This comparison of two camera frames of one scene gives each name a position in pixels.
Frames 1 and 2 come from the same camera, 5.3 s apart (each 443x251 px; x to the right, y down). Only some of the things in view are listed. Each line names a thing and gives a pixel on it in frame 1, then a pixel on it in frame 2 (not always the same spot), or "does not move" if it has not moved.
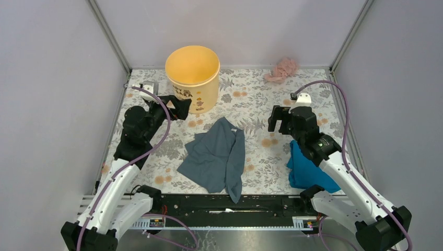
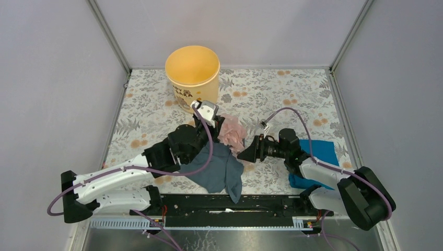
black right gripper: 279,113 → 256,150
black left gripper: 182,106 → 219,121
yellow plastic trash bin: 194,72 does not move
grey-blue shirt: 216,159 does not move
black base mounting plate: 222,206 does not move
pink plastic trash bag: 286,67 → 232,133
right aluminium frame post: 358,20 does not move
